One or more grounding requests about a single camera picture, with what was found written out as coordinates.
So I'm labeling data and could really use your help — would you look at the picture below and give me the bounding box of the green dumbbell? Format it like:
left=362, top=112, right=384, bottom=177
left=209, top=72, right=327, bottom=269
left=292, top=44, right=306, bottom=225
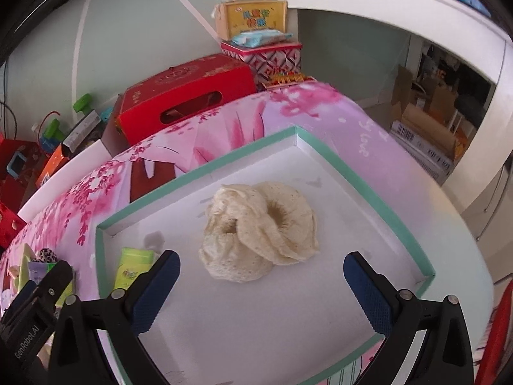
left=72, top=93, right=92, bottom=116
left=43, top=118, right=65, bottom=144

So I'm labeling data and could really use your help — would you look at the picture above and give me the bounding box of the white shelf unit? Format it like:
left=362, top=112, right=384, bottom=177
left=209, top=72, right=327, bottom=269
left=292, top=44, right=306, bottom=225
left=286, top=0, right=512, bottom=212

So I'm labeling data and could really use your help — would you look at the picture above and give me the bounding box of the orange flat box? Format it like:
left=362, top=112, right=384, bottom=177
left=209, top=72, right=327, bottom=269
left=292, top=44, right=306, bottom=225
left=36, top=143, right=70, bottom=189

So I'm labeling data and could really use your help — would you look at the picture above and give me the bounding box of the red white patterned box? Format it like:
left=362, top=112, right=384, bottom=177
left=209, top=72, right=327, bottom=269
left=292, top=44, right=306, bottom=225
left=220, top=42, right=303, bottom=86

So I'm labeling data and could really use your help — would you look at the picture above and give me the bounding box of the purple baby wipes pack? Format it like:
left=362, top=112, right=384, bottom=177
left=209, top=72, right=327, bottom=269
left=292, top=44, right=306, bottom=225
left=28, top=261, right=55, bottom=284

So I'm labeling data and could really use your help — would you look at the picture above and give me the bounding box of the cream lace scrunchie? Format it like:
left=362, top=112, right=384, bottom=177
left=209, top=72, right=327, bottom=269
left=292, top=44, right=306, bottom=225
left=199, top=182, right=320, bottom=283

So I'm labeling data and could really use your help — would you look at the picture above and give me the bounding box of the white foam board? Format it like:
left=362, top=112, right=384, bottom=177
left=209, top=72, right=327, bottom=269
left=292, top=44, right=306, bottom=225
left=18, top=140, right=112, bottom=223

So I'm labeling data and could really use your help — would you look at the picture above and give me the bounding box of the black white leopard scrunchie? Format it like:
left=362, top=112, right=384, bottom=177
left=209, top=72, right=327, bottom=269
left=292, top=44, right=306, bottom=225
left=36, top=248, right=58, bottom=263

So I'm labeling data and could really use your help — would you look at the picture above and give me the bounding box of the green tissue pack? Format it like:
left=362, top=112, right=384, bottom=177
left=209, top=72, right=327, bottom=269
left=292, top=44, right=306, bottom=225
left=114, top=248, right=154, bottom=289

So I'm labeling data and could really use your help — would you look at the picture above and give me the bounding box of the blue wipes packet on box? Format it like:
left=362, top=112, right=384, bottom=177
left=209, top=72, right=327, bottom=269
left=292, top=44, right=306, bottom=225
left=231, top=29, right=292, bottom=49

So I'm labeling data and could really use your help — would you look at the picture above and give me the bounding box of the light green cloth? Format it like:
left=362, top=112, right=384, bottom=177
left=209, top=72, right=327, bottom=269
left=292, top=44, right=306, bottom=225
left=17, top=244, right=36, bottom=291

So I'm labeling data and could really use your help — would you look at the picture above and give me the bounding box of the green dumbbell right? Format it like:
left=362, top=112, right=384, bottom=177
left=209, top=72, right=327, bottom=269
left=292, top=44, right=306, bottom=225
left=72, top=93, right=92, bottom=116

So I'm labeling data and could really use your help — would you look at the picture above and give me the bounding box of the pink cartoon bed sheet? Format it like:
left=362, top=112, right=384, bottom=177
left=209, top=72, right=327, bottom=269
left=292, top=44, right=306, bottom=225
left=1, top=82, right=492, bottom=384

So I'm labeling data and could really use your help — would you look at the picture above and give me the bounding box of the large red gift box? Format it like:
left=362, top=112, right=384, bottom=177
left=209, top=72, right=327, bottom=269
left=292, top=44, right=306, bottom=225
left=115, top=53, right=257, bottom=145

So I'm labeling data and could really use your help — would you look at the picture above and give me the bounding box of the red open gift box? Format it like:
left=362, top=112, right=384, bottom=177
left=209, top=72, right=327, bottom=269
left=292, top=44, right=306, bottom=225
left=0, top=134, right=42, bottom=250

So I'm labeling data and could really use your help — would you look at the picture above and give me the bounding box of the yellow carry box with handle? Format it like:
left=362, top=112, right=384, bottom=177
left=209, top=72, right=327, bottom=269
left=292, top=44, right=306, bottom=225
left=211, top=0, right=288, bottom=41

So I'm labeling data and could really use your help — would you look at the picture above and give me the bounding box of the teal rimmed white tray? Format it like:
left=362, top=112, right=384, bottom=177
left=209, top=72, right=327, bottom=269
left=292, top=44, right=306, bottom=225
left=96, top=127, right=435, bottom=384

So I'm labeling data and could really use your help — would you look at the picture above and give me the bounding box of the green dumbbell left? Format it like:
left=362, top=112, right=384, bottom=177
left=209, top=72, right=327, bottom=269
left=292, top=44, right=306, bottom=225
left=43, top=118, right=65, bottom=144

